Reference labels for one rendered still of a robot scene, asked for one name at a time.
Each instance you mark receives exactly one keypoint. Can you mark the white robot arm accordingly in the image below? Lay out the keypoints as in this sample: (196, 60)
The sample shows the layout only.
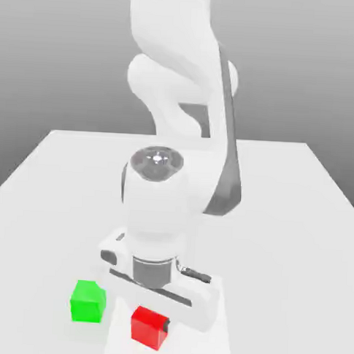
(161, 199)

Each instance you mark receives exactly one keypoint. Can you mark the small green cube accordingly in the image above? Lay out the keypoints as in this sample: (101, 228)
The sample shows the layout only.
(87, 302)

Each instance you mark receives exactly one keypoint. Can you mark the small red cube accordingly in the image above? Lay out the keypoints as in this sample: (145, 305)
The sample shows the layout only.
(147, 327)

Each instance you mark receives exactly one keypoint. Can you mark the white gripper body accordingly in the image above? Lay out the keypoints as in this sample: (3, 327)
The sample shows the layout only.
(187, 309)

